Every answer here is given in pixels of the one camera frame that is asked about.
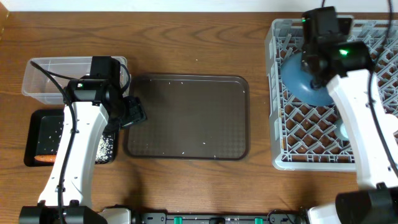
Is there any dark blue plate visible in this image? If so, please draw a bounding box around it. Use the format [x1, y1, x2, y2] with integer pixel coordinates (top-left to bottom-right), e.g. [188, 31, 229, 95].
[280, 53, 334, 106]

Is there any pile of white rice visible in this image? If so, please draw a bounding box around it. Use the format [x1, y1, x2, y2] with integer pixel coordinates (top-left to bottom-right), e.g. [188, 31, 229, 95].
[43, 124, 116, 164]

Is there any light blue plastic cup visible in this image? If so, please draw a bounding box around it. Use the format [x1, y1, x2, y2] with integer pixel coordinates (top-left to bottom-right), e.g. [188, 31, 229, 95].
[334, 119, 349, 141]

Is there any orange carrot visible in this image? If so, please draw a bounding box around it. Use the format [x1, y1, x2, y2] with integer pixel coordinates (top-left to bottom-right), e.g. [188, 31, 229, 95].
[34, 155, 57, 163]

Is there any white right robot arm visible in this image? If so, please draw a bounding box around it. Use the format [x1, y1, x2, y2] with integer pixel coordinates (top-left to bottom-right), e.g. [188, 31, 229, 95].
[302, 34, 397, 223]

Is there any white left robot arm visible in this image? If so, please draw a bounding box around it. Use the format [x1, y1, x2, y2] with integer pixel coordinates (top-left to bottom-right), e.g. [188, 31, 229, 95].
[19, 79, 146, 223]

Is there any grey dishwasher rack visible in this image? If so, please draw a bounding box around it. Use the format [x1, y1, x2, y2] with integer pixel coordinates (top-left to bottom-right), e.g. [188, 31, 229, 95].
[265, 19, 397, 172]

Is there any dark brown serving tray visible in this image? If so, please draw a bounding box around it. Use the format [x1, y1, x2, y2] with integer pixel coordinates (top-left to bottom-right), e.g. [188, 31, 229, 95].
[124, 74, 250, 161]

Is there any black plastic tray bin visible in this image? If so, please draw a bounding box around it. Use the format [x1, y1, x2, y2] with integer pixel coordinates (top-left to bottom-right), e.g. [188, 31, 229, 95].
[24, 109, 118, 167]

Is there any clear plastic bin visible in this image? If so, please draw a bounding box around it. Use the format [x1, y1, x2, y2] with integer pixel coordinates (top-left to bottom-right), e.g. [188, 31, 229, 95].
[22, 56, 131, 105]

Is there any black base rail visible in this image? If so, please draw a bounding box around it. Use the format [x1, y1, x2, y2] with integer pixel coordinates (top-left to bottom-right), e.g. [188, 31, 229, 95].
[99, 205, 312, 224]

